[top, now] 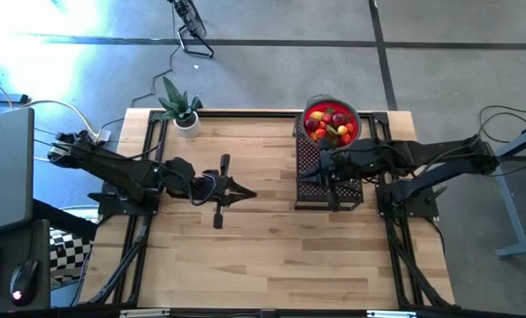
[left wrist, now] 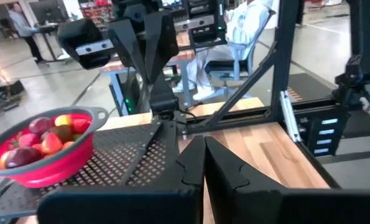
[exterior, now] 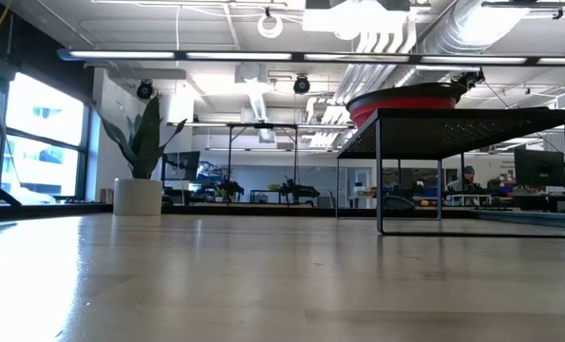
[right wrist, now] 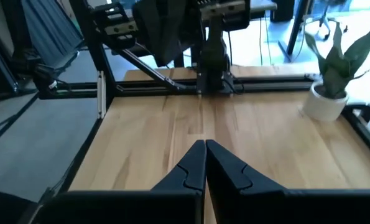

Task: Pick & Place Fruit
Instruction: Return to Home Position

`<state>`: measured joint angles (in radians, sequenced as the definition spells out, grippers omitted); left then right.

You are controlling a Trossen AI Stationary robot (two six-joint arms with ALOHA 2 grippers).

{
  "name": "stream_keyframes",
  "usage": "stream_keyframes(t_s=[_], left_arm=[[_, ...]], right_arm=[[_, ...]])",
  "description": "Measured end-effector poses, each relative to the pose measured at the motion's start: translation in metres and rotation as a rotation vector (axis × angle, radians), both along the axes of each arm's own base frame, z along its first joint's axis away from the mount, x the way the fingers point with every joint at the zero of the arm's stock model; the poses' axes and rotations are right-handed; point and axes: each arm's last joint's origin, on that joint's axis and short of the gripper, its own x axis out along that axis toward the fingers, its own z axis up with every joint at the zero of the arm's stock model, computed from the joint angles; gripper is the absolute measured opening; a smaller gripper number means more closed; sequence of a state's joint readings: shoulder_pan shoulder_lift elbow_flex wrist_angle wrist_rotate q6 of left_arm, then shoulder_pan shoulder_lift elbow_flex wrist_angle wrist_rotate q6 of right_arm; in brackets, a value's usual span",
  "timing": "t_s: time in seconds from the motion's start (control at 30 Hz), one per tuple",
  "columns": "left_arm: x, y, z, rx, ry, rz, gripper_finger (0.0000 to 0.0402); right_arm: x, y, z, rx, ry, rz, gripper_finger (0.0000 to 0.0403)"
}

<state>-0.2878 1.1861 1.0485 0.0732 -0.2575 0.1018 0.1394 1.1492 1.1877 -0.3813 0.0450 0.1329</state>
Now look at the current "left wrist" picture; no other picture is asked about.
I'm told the black standing desk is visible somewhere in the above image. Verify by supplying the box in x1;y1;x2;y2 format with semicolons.
32;23;68;63

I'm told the brown whole kiwi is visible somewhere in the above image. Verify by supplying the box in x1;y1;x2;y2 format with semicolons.
49;124;73;143

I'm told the red collapsible colander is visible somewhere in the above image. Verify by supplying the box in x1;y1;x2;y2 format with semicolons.
0;105;109;189

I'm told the light blue office chair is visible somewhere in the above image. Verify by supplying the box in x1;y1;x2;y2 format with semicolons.
203;9;276;100

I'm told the red apple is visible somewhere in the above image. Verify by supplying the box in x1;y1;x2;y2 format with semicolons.
4;146;43;169

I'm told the black labelled control box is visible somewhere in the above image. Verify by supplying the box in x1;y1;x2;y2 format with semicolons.
307;113;349;158

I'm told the black perforated metal stand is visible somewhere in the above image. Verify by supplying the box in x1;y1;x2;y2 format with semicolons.
0;119;181;223

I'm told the yellow toy lemon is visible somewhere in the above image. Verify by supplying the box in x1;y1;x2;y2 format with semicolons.
54;114;73;127

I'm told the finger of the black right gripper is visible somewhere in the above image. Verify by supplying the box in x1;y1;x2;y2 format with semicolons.
144;11;180;85
106;18;150;82

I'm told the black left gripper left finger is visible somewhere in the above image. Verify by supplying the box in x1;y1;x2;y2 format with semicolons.
37;136;206;224

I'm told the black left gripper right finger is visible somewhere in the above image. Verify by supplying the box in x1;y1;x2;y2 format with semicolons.
205;136;370;224

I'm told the black floor mat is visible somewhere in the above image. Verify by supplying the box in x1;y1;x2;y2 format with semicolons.
287;73;338;103

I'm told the red orange toy fruit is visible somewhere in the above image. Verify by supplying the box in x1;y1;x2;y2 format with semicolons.
71;118;92;134

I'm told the silver aluminium bar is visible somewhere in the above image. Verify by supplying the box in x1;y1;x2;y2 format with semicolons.
279;90;302;143

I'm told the dark red toy plum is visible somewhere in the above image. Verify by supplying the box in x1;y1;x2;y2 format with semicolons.
28;116;55;135

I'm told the person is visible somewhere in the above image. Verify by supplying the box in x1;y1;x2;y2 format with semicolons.
9;2;46;63
172;0;275;101

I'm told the orange yellow toy peach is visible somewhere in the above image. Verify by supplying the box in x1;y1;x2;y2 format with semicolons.
0;151;10;170

